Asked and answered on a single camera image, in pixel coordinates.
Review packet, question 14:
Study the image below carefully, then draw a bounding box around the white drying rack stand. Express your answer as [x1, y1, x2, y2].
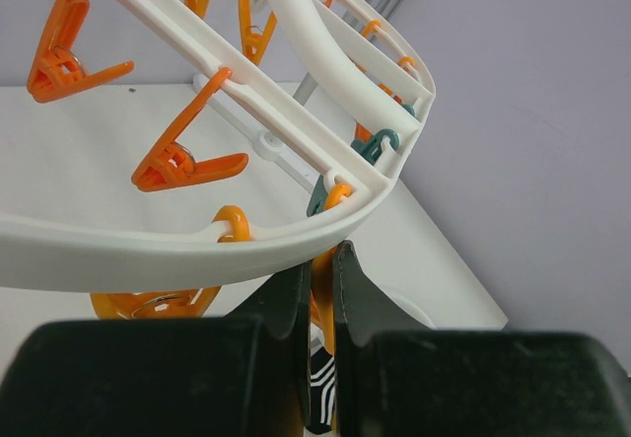
[191, 0, 425, 196]

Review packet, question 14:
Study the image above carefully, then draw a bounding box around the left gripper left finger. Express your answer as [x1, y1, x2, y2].
[228, 264, 311, 436]

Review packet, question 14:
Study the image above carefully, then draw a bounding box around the orange clothes peg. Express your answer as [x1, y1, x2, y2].
[27, 0, 134, 104]
[90, 205, 250, 320]
[131, 67, 249, 192]
[287, 180, 354, 433]

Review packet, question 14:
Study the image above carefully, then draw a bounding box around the white oval clip hanger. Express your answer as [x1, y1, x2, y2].
[1, 0, 436, 293]

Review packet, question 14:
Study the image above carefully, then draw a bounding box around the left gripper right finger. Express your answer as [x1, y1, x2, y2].
[332, 241, 429, 436]

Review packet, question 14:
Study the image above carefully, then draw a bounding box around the teal clothes peg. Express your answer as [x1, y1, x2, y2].
[350, 129, 399, 166]

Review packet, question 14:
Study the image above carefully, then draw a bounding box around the black striped sock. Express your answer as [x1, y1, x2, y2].
[307, 338, 336, 435]

